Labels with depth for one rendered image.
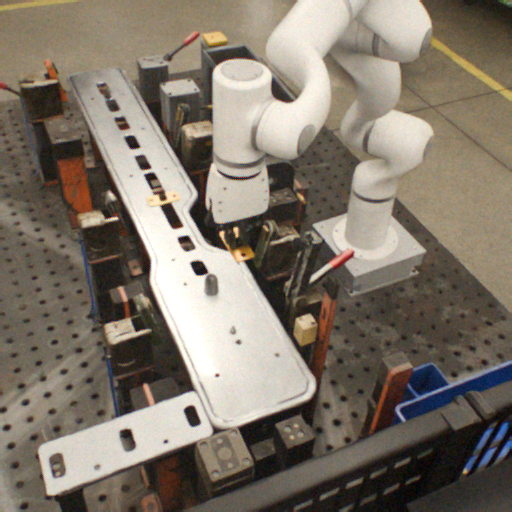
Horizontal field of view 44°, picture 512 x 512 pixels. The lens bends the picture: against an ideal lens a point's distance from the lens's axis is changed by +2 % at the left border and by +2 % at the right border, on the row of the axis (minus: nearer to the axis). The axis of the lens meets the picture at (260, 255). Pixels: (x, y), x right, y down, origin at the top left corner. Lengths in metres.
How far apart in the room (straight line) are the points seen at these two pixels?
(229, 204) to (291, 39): 0.27
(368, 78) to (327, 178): 0.88
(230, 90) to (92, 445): 0.66
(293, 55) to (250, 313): 0.58
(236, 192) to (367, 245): 0.85
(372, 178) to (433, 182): 1.89
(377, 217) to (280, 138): 0.88
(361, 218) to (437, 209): 1.64
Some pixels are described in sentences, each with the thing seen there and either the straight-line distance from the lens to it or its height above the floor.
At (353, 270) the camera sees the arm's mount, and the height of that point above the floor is 0.79.
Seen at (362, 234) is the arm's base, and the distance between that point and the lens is 1.79.
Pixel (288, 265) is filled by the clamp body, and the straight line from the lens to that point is 1.49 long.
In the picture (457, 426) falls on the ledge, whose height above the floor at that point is 1.55.
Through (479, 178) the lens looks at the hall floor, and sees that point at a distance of 3.67.
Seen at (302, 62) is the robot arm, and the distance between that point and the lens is 0.99.
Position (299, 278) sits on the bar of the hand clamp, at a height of 1.11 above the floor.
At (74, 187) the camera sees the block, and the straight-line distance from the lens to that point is 1.91.
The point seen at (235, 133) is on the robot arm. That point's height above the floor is 1.51.
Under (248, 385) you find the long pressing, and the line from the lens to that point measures 1.24.
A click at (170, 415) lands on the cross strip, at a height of 1.00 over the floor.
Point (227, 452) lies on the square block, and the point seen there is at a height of 1.06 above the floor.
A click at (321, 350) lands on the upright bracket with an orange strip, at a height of 1.00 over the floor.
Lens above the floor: 2.02
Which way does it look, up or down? 44 degrees down
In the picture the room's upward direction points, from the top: 4 degrees clockwise
